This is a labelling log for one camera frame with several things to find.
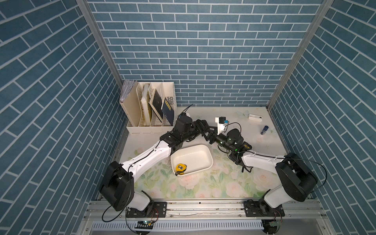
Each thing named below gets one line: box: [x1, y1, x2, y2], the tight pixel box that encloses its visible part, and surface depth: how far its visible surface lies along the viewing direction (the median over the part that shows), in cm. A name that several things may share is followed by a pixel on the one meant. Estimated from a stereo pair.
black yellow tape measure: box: [242, 141, 253, 151], surface depth 96 cm
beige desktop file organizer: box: [119, 79, 178, 136], surface depth 101 cm
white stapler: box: [248, 114, 263, 122], surface depth 114 cm
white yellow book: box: [141, 83, 153, 126], surface depth 97 cm
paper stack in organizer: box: [119, 79, 135, 103], surface depth 91 cm
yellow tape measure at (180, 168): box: [175, 163, 188, 177], surface depth 87 cm
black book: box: [148, 88, 164, 123], surface depth 101 cm
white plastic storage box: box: [170, 144, 214, 175], surface depth 93 cm
